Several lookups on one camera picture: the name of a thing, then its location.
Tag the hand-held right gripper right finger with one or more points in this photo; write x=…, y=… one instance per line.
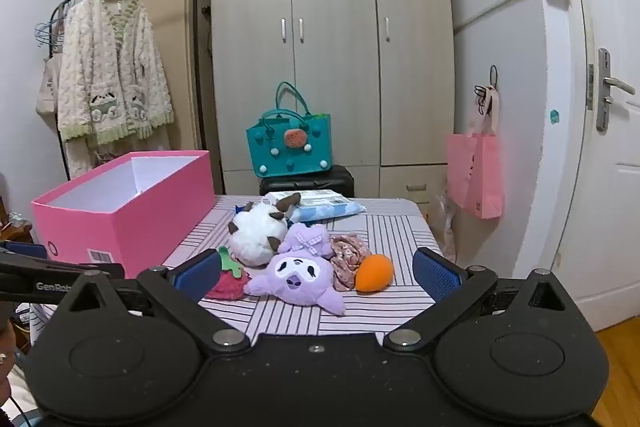
x=435, y=277

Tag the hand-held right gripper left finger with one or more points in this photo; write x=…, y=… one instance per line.
x=200, y=274

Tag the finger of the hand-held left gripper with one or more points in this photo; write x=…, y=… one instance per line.
x=22, y=250
x=30, y=268

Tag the red strawberry plush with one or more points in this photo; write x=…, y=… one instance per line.
x=232, y=284

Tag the orange plush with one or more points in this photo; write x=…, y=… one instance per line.
x=375, y=274

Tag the white plush with brown horns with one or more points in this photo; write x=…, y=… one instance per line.
x=255, y=232

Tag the dark blue packet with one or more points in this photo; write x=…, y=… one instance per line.
x=240, y=207

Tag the pink cardboard box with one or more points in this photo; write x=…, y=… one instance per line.
x=125, y=227

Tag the pink floral scrunchie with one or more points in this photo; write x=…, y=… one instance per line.
x=345, y=254

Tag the purple plush toy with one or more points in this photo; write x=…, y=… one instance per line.
x=295, y=277

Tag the white light-blue packet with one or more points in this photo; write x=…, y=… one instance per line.
x=320, y=199

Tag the clear plastic bag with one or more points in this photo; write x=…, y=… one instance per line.
x=446, y=222

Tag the striped tablecloth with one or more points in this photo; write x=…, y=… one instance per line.
x=400, y=227

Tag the pink paper bag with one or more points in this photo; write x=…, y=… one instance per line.
x=475, y=172

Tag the teal felt handbag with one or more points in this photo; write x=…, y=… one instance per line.
x=270, y=147

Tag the black suitcase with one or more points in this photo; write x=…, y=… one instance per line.
x=320, y=182

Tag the beige tote bag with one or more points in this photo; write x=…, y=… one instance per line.
x=47, y=87

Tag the white door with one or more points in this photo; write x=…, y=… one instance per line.
x=615, y=207

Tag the white fluffy robe green trim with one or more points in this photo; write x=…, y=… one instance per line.
x=100, y=72

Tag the beige three-door wardrobe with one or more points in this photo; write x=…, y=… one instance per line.
x=330, y=82

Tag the black clothes rack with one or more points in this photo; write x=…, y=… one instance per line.
x=195, y=7

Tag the teal wall sticker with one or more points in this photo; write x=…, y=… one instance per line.
x=554, y=117

